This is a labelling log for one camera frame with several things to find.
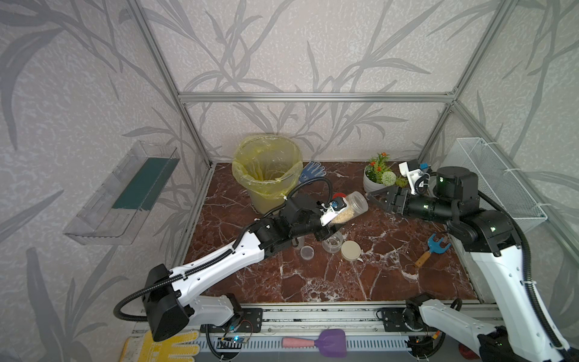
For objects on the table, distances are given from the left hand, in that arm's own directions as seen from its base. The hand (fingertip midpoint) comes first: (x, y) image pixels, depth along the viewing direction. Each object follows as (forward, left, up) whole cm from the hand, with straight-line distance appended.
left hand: (338, 215), depth 69 cm
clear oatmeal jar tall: (0, -5, +6) cm, 8 cm away
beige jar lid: (0, -8, -26) cm, 28 cm away
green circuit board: (-29, +31, -27) cm, 51 cm away
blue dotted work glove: (+43, +6, -27) cm, 51 cm away
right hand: (-1, -8, +11) cm, 13 cm away
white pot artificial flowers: (+28, -22, -13) cm, 38 cm away
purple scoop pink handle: (-30, +2, -26) cm, 40 cm away
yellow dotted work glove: (-32, +57, -27) cm, 71 cm away
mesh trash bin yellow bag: (+34, +26, -14) cm, 45 cm away
